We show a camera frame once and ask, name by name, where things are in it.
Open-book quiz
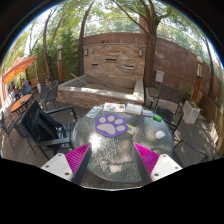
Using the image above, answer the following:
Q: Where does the purple paw print mousepad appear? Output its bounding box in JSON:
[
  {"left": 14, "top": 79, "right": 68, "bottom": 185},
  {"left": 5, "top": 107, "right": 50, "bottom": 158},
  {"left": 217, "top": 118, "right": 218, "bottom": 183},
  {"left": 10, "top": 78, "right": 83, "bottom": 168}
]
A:
[{"left": 95, "top": 113, "right": 128, "bottom": 137}]

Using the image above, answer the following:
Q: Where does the round wooden table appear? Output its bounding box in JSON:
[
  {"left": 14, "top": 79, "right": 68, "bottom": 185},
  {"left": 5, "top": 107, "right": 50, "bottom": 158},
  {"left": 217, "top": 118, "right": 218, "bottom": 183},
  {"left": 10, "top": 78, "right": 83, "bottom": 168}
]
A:
[{"left": 10, "top": 94, "right": 34, "bottom": 116}]

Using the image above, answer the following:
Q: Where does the green cylindrical object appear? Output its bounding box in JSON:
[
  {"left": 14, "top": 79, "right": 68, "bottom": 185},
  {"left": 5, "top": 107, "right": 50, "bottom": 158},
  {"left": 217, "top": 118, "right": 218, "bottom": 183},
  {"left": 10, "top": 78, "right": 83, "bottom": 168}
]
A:
[{"left": 153, "top": 114, "right": 162, "bottom": 122}]

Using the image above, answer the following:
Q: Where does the small yellow card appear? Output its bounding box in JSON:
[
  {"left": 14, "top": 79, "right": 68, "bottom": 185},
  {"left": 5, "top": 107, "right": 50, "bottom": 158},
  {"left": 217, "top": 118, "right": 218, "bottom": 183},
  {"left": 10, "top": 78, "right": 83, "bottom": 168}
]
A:
[{"left": 127, "top": 124, "right": 136, "bottom": 134}]

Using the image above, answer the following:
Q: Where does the patterned flat card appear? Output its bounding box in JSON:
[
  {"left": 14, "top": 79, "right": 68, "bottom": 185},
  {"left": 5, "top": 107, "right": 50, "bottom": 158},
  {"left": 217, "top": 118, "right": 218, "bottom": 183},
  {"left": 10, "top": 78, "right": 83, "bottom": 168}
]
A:
[{"left": 86, "top": 106, "right": 101, "bottom": 118}]

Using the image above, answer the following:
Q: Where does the black patio chair left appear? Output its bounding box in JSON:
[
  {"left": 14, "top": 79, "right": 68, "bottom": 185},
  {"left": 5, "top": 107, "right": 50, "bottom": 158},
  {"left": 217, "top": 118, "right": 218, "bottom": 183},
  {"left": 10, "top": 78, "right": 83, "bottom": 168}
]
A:
[{"left": 21, "top": 100, "right": 78, "bottom": 158}]

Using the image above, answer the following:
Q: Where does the orange awning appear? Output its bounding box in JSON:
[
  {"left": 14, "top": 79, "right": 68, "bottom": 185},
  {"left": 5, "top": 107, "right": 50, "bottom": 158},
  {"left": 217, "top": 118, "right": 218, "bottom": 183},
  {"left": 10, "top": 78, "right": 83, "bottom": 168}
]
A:
[{"left": 2, "top": 56, "right": 35, "bottom": 84}]

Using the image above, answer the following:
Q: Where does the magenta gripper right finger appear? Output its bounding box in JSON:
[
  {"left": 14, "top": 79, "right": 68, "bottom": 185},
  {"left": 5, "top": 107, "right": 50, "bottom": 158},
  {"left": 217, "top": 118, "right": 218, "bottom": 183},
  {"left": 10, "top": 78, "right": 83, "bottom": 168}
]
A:
[{"left": 133, "top": 143, "right": 182, "bottom": 185}]

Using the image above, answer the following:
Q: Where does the black patio chair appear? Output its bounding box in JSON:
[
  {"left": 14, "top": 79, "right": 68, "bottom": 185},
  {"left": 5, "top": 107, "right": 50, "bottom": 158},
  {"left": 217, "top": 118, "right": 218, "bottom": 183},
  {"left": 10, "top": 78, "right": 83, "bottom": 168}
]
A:
[
  {"left": 21, "top": 100, "right": 78, "bottom": 158},
  {"left": 149, "top": 85, "right": 184, "bottom": 133}
]

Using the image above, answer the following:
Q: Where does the black patio chair right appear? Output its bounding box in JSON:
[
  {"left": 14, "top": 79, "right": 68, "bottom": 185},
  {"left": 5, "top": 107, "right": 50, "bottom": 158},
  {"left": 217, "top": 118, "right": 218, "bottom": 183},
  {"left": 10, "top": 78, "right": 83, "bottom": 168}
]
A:
[{"left": 149, "top": 85, "right": 184, "bottom": 133}]

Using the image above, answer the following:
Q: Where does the white square planter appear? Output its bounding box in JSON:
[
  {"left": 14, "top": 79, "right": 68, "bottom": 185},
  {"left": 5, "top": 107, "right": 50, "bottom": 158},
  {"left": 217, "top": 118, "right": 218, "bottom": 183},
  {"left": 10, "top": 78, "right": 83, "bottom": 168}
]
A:
[{"left": 183, "top": 101, "right": 200, "bottom": 124}]

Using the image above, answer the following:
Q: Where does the open white book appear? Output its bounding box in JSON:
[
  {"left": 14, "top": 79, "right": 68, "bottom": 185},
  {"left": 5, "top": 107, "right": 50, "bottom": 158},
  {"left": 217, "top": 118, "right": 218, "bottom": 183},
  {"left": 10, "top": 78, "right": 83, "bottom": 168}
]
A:
[{"left": 125, "top": 103, "right": 142, "bottom": 115}]

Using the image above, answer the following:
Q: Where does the small blue-white booklet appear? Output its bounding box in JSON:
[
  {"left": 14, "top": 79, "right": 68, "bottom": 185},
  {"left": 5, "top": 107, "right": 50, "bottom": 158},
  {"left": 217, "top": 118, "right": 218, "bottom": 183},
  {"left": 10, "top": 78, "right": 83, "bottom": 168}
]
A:
[{"left": 142, "top": 110, "right": 153, "bottom": 117}]

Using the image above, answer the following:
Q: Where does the black jacket on chair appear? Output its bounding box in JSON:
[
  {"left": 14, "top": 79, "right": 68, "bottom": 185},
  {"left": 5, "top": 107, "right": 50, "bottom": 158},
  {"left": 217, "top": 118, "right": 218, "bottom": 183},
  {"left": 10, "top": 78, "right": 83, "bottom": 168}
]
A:
[{"left": 25, "top": 101, "right": 62, "bottom": 142}]

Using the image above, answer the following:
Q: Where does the round glass patio table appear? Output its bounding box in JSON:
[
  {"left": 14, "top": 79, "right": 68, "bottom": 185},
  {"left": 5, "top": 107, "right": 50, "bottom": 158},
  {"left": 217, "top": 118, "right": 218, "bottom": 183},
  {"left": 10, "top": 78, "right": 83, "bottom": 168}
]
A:
[{"left": 73, "top": 113, "right": 173, "bottom": 184}]

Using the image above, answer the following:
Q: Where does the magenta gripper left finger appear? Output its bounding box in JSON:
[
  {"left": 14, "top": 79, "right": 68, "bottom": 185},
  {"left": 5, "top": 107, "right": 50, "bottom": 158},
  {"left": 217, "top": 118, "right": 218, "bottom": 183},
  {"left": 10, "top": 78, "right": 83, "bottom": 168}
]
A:
[{"left": 42, "top": 143, "right": 91, "bottom": 185}]

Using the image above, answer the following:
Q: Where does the colourful picture book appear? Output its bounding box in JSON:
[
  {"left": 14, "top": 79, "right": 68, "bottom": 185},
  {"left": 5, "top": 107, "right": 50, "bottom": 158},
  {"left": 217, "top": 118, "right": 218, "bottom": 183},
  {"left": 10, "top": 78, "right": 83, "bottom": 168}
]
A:
[{"left": 103, "top": 103, "right": 125, "bottom": 112}]

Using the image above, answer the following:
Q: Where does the grey metal mesh chair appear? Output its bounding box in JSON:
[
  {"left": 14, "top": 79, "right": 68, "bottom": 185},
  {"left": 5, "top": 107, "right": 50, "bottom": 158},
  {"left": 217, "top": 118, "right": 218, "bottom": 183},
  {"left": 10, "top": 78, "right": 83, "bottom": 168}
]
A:
[{"left": 40, "top": 80, "right": 59, "bottom": 111}]

